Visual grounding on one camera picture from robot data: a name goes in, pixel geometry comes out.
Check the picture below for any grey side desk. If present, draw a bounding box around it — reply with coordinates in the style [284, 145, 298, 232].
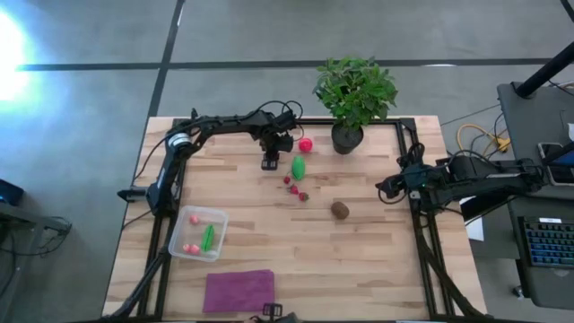
[496, 82, 574, 310]

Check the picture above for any black plant pot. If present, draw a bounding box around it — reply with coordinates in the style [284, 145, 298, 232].
[331, 123, 365, 156]

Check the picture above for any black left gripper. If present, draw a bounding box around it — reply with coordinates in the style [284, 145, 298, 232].
[256, 110, 299, 172]

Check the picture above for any clear plastic tupperware container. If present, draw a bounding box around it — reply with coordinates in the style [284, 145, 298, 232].
[168, 205, 230, 264]

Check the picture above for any dark side table with cables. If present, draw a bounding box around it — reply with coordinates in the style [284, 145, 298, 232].
[0, 201, 73, 259]

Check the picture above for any yellow cable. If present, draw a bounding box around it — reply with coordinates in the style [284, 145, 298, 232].
[456, 124, 511, 153]

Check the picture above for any white paper sheet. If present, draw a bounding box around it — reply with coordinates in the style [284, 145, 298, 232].
[459, 196, 485, 242]

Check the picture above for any black table-level camera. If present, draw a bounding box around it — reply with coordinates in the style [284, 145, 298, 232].
[248, 302, 300, 323]

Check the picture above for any brown toy kiwi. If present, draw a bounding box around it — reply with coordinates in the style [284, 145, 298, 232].
[330, 201, 351, 221]

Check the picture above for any black aluminium table frame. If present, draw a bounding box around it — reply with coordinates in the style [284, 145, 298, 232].
[102, 117, 488, 323]

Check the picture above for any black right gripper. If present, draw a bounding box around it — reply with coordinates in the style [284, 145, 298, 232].
[375, 164, 439, 199]

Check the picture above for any black pole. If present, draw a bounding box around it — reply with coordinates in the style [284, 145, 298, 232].
[513, 42, 574, 99]

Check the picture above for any backlit computer keyboard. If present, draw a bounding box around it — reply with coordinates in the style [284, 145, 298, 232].
[517, 216, 574, 270]

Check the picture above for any black box device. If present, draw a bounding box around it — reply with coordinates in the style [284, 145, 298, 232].
[0, 178, 26, 206]

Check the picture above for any green leafy plant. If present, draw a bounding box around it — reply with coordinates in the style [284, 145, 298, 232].
[312, 56, 399, 132]

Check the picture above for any folded purple cloth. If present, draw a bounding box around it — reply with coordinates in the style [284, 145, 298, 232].
[202, 268, 276, 314]

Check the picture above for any green toy pepper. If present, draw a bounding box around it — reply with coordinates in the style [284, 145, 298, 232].
[291, 155, 307, 182]

